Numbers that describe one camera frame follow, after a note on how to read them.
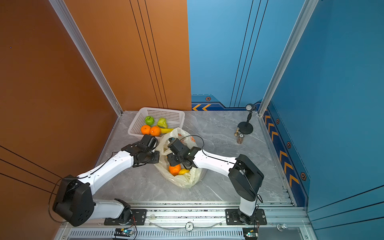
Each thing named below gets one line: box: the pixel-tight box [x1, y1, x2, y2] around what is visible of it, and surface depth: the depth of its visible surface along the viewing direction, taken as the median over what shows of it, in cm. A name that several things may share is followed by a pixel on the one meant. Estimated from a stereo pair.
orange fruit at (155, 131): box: [150, 126, 162, 137], surface depth 104 cm
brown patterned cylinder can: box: [237, 133, 245, 144], surface depth 101 cm
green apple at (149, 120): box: [144, 116, 155, 126], surface depth 111 cm
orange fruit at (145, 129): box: [140, 125, 151, 135], surface depth 105 cm
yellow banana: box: [160, 128, 174, 134], surface depth 107 cm
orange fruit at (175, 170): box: [169, 164, 182, 177], surface depth 86 cm
